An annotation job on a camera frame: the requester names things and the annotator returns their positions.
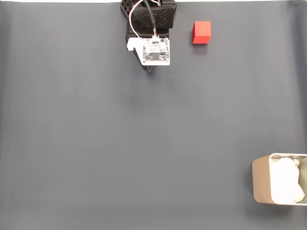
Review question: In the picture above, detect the red cube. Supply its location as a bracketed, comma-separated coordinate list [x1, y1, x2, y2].
[192, 21, 212, 45]

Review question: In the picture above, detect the silver metal box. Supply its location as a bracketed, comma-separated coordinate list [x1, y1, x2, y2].
[251, 152, 307, 206]

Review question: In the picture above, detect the dark grey mat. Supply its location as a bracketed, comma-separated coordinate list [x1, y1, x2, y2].
[0, 1, 307, 230]

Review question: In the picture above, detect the white crumpled tissue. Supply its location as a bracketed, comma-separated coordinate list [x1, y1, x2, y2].
[271, 157, 306, 204]

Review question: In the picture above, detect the white and red wire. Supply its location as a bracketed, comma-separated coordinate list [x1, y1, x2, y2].
[128, 0, 144, 39]

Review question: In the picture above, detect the white camera module with mount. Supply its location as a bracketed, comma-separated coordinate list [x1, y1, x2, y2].
[126, 36, 171, 67]

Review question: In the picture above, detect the black camera cable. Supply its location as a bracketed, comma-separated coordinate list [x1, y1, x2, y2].
[143, 0, 159, 38]

